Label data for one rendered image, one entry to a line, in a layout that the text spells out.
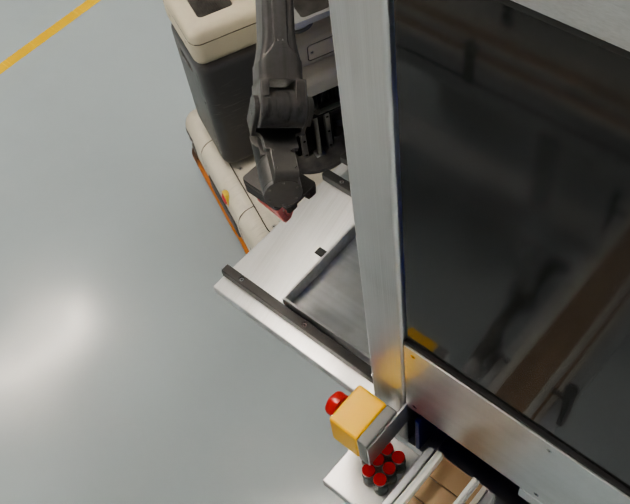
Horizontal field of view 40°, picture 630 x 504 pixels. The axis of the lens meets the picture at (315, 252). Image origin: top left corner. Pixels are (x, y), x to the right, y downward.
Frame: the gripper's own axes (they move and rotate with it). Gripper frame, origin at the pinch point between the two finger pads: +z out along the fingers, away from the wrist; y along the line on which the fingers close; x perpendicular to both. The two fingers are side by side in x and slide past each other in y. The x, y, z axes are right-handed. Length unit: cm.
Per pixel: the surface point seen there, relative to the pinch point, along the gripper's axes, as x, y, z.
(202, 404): -11, -42, 108
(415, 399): -11.5, 35.8, 2.6
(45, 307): -20, -104, 108
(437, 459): -13.7, 41.5, 11.7
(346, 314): 0.2, 10.9, 20.1
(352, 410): -17.6, 28.9, 5.5
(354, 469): -20.4, 30.4, 20.7
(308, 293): -0.7, 2.6, 20.0
